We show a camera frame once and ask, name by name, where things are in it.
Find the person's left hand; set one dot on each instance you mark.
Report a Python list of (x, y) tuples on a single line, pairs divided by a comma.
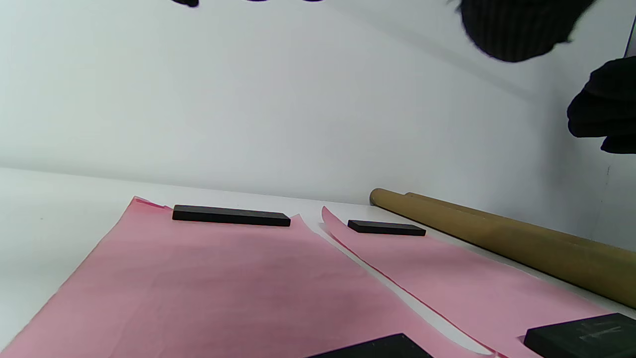
[(516, 30)]

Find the person's right hand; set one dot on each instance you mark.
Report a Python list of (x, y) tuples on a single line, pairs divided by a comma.
[(606, 109)]

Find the brown cardboard mailing tube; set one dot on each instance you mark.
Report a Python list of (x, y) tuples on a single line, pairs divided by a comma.
[(571, 238), (521, 248)]

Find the pink paper sheet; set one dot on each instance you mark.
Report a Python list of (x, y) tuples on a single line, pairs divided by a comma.
[(447, 278), (223, 288)]

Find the black rectangular paperweight bar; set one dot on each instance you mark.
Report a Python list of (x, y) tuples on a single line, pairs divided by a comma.
[(386, 227), (231, 216), (586, 338), (382, 348)]

